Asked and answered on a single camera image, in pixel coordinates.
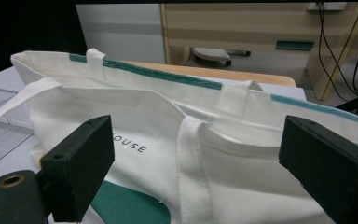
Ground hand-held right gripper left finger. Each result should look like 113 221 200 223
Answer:
39 114 117 224

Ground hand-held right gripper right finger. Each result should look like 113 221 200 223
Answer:
278 114 358 224

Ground clear plastic tray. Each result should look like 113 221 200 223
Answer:
0 85 35 171

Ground white tote bag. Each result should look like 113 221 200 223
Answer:
0 48 358 224

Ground white table sheet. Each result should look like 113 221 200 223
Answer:
0 65 308 175

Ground white cabinet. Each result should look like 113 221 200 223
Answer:
75 3 166 65

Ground white power strip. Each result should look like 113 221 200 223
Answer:
307 2 349 12

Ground grey chair foot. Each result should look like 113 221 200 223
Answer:
189 47 252 68

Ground light wooden desk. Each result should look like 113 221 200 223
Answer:
159 2 358 101

